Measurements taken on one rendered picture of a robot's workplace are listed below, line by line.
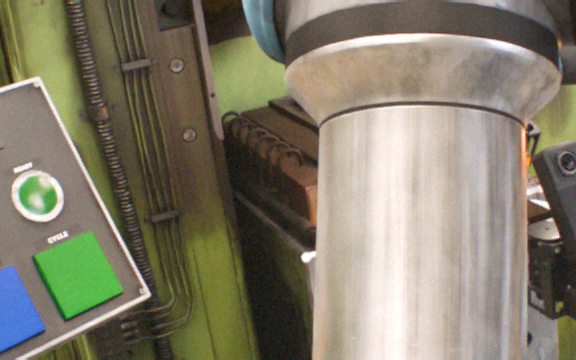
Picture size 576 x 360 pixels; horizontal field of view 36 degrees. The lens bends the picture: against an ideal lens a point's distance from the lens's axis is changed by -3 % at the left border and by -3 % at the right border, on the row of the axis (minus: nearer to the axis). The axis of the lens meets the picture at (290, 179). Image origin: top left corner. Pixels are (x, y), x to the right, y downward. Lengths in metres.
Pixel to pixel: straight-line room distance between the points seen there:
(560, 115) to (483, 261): 1.23
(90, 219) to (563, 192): 0.50
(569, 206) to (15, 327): 0.55
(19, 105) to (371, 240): 0.74
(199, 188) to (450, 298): 0.99
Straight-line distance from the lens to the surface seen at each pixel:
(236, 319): 1.39
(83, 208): 1.01
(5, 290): 0.95
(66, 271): 0.97
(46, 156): 1.02
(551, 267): 0.88
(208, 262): 1.34
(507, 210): 0.35
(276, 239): 1.26
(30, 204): 0.99
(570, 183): 0.87
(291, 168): 1.28
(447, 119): 0.34
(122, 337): 1.32
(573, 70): 0.77
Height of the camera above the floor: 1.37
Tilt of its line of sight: 18 degrees down
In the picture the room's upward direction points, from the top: 9 degrees counter-clockwise
